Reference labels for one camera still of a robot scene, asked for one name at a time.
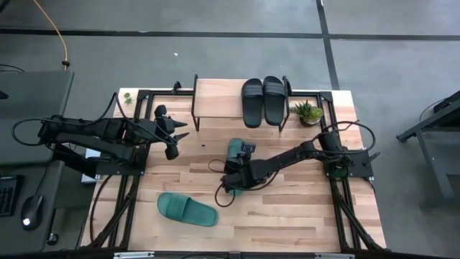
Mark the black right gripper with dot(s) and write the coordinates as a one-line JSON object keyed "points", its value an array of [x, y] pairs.
{"points": [[239, 176]]}

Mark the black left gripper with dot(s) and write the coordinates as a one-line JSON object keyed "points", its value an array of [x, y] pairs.
{"points": [[165, 129]]}

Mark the green rubber slide sandal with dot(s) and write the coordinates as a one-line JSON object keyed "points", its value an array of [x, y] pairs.
{"points": [[187, 209], [235, 147]]}

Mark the black rubber slide sandal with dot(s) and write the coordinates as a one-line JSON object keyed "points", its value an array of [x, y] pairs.
{"points": [[275, 104], [252, 108]]}

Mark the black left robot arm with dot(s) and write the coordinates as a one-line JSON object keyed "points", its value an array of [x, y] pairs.
{"points": [[90, 129]]}

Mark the small green plant sprig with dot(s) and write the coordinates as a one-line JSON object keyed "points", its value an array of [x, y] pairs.
{"points": [[127, 97]]}

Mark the potted green succulent plant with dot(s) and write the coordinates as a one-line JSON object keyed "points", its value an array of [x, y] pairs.
{"points": [[308, 113]]}

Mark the white power box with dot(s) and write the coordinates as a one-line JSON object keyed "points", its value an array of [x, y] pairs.
{"points": [[90, 178]]}

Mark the dark grey desk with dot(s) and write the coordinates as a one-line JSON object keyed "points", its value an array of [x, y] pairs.
{"points": [[32, 108]]}

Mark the black caster wheel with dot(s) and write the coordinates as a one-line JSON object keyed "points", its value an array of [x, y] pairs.
{"points": [[52, 239]]}

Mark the black computer mouse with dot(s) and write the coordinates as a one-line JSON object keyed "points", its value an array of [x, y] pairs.
{"points": [[31, 212]]}

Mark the black keyboard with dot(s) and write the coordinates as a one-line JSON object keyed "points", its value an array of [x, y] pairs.
{"points": [[7, 196]]}

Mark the dark grey side table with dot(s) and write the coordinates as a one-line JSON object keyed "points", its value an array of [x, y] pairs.
{"points": [[438, 151]]}

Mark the black frame clamp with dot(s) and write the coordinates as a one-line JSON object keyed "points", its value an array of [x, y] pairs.
{"points": [[176, 87]]}

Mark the wooden shelf with black frame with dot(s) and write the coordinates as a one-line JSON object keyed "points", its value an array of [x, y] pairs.
{"points": [[215, 97]]}

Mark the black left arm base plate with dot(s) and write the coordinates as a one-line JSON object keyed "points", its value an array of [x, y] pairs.
{"points": [[108, 169]]}

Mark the black aluminium table frame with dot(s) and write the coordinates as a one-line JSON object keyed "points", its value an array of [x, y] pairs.
{"points": [[309, 94]]}

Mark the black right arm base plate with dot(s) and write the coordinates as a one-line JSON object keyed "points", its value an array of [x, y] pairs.
{"points": [[359, 171]]}

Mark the silver metal bracket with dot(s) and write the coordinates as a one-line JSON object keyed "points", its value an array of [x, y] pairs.
{"points": [[133, 255], [334, 256]]}

